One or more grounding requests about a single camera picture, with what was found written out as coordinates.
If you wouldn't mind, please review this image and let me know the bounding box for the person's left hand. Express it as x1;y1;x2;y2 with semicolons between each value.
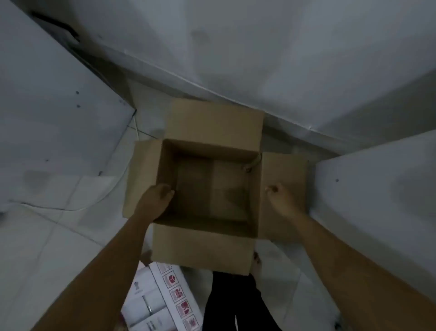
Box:
134;183;175;225

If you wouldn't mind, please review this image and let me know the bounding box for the person's right hand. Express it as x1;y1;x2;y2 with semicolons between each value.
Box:
265;183;306;221

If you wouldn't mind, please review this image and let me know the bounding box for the white and red carton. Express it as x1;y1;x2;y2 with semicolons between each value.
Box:
121;261;204;331

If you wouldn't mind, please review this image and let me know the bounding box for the large plain brown carton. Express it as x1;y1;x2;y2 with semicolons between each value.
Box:
122;98;310;276

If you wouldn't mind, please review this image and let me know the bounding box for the person's left forearm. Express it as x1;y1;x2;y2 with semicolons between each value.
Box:
31;215;151;331

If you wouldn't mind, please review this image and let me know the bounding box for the person's right forearm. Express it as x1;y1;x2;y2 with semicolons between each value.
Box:
293;211;436;331

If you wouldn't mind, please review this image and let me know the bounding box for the person's right leg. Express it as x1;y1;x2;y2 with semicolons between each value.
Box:
235;272;284;331

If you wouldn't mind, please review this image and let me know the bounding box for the person's leg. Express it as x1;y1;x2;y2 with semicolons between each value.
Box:
203;271;240;331
235;272;284;331

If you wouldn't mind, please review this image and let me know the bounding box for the person's left leg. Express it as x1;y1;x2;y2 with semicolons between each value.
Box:
203;271;240;331

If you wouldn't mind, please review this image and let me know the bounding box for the white cabinet side panel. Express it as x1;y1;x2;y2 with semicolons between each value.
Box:
310;130;436;302

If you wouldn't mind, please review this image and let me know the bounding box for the white cabinet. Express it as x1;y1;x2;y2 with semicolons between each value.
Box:
0;0;137;214

